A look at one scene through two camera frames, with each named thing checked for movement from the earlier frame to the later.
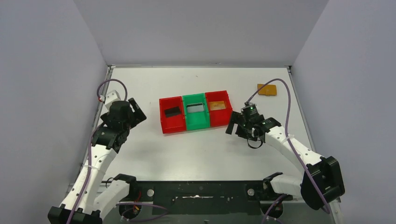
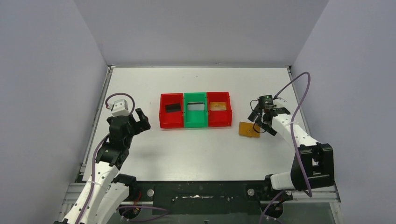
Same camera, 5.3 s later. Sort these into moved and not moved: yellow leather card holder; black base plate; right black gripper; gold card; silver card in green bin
Moved: yellow leather card holder; right black gripper
Not moved: black base plate; gold card; silver card in green bin
